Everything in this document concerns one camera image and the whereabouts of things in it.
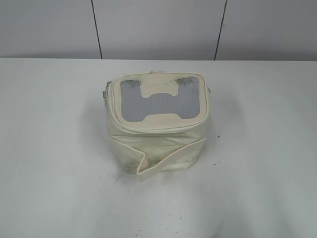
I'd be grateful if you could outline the cream insulated lunch bag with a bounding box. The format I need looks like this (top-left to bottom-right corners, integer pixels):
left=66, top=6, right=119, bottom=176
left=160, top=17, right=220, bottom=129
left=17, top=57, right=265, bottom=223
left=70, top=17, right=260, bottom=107
left=103, top=72, right=210, bottom=178

